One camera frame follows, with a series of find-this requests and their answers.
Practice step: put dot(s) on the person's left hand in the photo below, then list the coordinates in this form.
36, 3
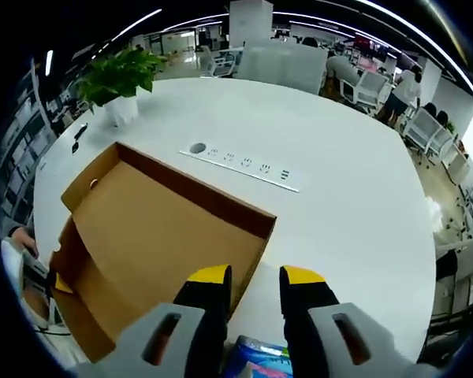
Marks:
23, 242

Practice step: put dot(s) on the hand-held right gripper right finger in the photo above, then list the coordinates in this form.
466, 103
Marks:
339, 342

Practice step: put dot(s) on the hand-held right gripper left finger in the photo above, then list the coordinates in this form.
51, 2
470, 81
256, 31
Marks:
157, 342

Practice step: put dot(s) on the black clip-shaped object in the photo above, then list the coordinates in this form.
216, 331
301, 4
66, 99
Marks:
80, 132

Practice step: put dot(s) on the grey metal shelf unit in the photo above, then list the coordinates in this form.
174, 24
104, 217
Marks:
23, 130

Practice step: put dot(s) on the blue soft tissue pack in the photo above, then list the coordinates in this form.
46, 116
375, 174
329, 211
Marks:
256, 362

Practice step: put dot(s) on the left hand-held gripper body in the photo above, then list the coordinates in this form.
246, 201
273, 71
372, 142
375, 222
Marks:
13, 267

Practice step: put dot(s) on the red wall screen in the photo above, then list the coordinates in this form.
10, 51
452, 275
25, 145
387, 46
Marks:
372, 45

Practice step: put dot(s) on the group of white office chairs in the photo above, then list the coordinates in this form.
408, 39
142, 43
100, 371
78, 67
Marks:
372, 84

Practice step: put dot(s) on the white desk partition board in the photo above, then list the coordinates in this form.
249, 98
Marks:
280, 67

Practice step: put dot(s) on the small green desk plant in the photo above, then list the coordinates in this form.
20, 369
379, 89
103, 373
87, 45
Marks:
450, 127

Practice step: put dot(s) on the brown cardboard shoe box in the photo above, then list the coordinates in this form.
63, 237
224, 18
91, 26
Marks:
153, 220

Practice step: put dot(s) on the small black object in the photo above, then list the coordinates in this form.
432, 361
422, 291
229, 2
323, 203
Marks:
75, 149

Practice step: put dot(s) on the green plant in white pot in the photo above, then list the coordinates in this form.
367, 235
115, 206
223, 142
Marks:
122, 110

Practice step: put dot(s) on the white table socket strip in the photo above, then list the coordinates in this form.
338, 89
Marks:
236, 165

